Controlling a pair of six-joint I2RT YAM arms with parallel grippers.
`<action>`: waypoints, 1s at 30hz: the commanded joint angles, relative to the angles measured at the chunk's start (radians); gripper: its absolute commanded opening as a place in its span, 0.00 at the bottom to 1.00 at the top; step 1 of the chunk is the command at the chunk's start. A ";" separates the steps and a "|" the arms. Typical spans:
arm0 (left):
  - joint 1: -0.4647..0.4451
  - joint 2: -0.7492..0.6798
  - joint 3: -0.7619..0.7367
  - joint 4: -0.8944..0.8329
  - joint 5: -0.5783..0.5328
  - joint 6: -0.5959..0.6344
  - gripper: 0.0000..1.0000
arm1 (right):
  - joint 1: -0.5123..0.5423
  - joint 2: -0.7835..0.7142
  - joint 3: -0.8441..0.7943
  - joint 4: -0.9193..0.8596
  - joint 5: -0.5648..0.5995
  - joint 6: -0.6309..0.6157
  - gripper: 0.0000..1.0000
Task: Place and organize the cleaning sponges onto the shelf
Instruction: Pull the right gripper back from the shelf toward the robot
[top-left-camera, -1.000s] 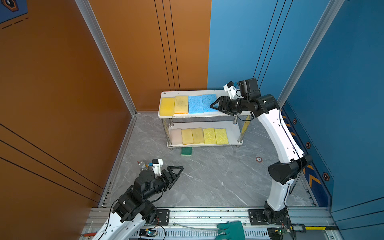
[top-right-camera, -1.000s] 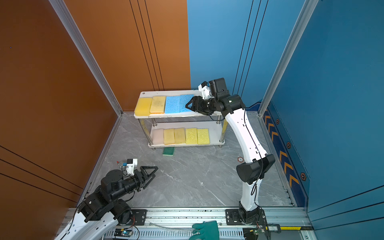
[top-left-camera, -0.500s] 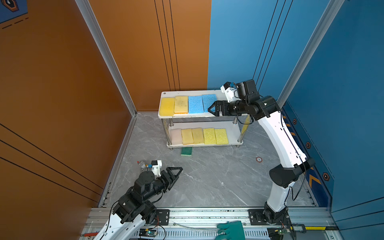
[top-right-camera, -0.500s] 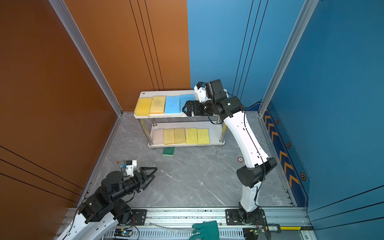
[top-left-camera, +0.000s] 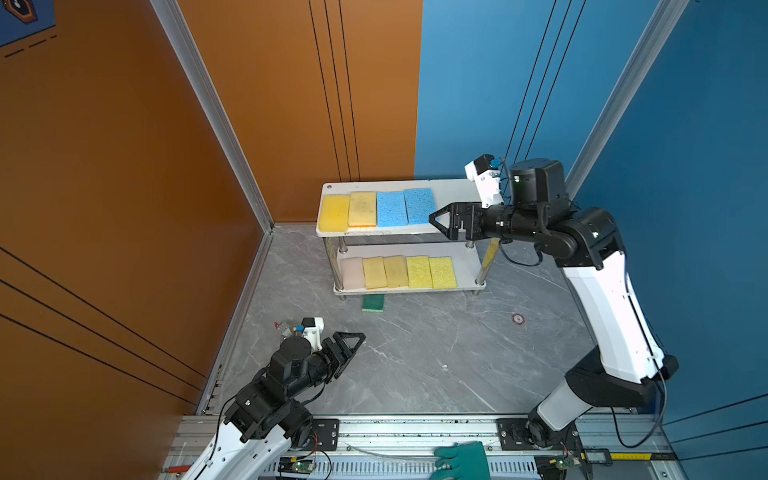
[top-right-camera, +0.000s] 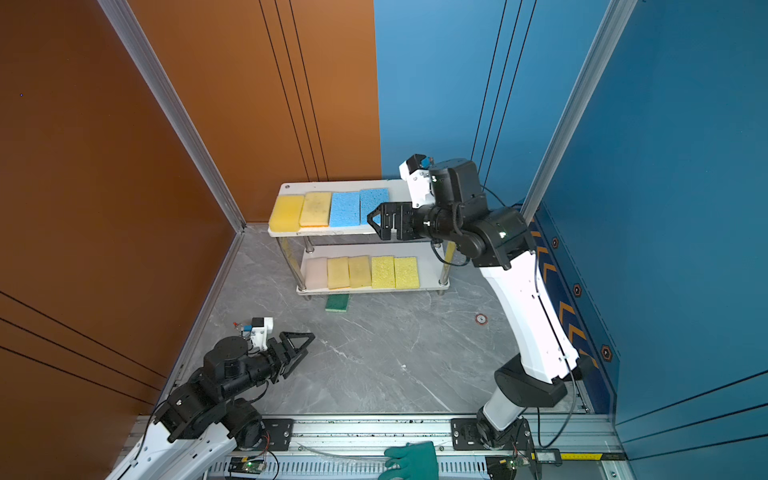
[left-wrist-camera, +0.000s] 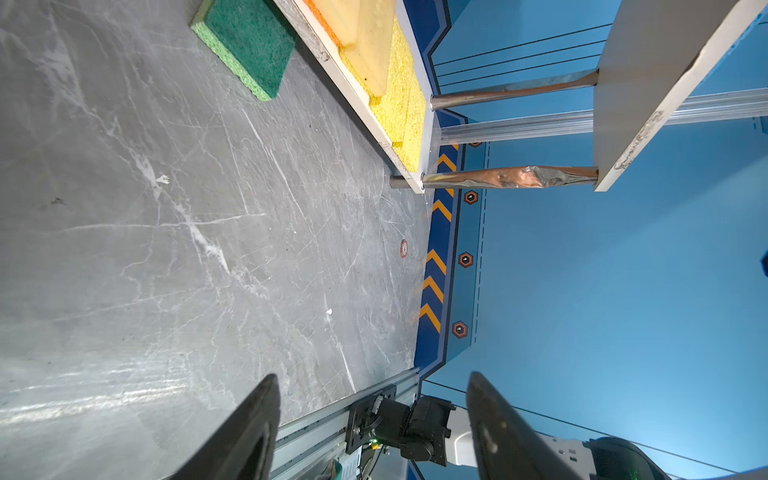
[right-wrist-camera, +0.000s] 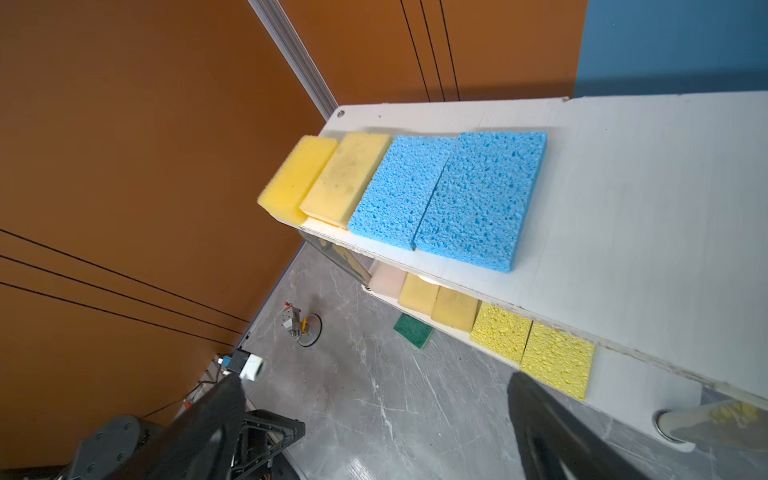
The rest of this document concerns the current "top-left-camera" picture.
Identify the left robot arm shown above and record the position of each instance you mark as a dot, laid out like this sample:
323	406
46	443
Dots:
264	420

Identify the thick yellow sponge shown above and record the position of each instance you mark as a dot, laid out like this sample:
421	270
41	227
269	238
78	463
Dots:
333	215

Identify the small circuit board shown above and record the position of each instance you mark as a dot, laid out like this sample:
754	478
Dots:
555	468
295	466

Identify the small circuit board left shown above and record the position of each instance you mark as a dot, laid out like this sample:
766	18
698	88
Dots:
295	466

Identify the pale pink foam sponge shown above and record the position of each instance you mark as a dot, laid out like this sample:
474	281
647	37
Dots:
352	272

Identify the yellow-green sponge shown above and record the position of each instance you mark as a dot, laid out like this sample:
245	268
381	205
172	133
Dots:
442	273
419	273

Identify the yellow foam sponge front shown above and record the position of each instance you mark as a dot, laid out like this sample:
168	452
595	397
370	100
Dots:
374	273

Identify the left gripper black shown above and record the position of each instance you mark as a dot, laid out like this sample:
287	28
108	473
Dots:
337	357

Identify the blue sponge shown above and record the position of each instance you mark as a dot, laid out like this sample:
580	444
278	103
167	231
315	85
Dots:
420	204
391	209

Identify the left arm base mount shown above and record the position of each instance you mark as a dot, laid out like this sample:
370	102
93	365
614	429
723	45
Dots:
323	434

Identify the small circuit board right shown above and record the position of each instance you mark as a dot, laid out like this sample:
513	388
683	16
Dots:
555	468

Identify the green rubber glove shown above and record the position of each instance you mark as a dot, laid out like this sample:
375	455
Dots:
466	461

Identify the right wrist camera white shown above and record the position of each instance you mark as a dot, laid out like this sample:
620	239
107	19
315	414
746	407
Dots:
486	178

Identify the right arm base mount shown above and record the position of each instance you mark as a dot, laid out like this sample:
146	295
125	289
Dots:
518	434

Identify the green scouring sponge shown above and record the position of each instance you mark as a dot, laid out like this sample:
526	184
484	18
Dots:
373	303

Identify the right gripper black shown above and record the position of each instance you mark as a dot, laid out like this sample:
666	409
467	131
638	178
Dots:
472	209

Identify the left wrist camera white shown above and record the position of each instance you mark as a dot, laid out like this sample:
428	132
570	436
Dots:
311	328

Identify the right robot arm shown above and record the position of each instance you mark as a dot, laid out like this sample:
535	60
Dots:
627	368

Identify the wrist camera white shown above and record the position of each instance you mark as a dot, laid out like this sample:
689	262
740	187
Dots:
486	178
311	328

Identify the red handled tool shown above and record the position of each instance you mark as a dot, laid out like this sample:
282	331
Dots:
175	470

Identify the yellow foam sponge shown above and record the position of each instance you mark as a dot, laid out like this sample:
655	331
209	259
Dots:
374	273
362	210
396	272

